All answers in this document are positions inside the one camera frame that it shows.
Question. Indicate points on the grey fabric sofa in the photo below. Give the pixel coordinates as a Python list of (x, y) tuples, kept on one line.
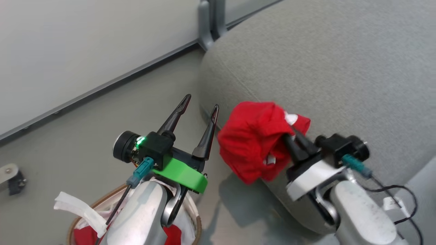
[(323, 75)]

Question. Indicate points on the small white tag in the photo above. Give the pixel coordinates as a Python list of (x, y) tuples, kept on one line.
[(391, 204)]

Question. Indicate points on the red garment with white print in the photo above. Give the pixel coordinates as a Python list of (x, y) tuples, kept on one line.
[(252, 143)]

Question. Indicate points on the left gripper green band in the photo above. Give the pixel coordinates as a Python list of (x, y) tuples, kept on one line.
[(184, 173)]

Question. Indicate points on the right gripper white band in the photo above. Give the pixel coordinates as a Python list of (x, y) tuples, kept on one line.
[(310, 177)]

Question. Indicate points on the round laundry basket brown rim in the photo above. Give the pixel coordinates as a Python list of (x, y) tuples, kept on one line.
[(197, 224)]

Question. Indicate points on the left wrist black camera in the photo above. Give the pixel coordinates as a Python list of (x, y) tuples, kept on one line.
[(151, 146)]

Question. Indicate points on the grey metal post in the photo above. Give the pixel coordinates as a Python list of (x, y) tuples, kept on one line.
[(206, 23)]

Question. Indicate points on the metal floor bracket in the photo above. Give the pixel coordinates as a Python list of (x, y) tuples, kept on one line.
[(12, 177)]

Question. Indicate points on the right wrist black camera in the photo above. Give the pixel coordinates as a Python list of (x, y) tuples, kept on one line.
[(342, 146)]

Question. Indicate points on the right white grey robot arm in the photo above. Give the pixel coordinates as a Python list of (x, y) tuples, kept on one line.
[(361, 214)]

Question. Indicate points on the white fabric strip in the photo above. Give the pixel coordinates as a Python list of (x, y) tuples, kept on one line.
[(85, 211)]

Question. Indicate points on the wrist black camera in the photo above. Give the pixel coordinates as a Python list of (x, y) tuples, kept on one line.
[(342, 146), (151, 146)]

